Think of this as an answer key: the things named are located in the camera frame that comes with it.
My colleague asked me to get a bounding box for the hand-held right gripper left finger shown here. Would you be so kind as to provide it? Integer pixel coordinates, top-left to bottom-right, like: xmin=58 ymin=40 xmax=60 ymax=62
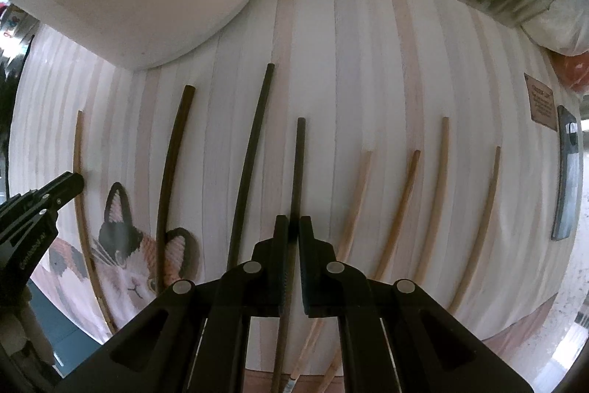
xmin=60 ymin=215 xmax=290 ymax=393

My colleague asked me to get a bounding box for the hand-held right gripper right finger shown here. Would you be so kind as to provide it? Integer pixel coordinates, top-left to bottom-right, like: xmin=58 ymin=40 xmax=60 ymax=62
xmin=299 ymin=215 xmax=535 ymax=393

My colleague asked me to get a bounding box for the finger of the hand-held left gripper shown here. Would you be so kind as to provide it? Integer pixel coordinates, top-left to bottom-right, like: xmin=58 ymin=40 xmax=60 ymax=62
xmin=27 ymin=171 xmax=85 ymax=215

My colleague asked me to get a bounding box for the light wooden chopstick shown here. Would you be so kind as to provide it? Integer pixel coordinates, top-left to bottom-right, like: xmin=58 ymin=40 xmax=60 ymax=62
xmin=317 ymin=149 xmax=422 ymax=393
xmin=74 ymin=110 xmax=116 ymax=336
xmin=289 ymin=150 xmax=373 ymax=393
xmin=413 ymin=117 xmax=451 ymax=284
xmin=448 ymin=146 xmax=502 ymax=315

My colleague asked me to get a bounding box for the dark wooden chopstick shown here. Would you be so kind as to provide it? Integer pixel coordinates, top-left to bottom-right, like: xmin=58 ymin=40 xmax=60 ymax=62
xmin=269 ymin=117 xmax=307 ymax=393
xmin=155 ymin=85 xmax=196 ymax=293
xmin=227 ymin=63 xmax=276 ymax=271

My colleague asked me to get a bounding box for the blue smartphone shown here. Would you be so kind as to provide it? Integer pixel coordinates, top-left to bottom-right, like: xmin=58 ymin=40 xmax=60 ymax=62
xmin=551 ymin=105 xmax=579 ymax=241

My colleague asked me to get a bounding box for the orange packet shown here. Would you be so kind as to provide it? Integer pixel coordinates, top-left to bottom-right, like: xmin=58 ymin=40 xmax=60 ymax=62
xmin=551 ymin=51 xmax=589 ymax=95

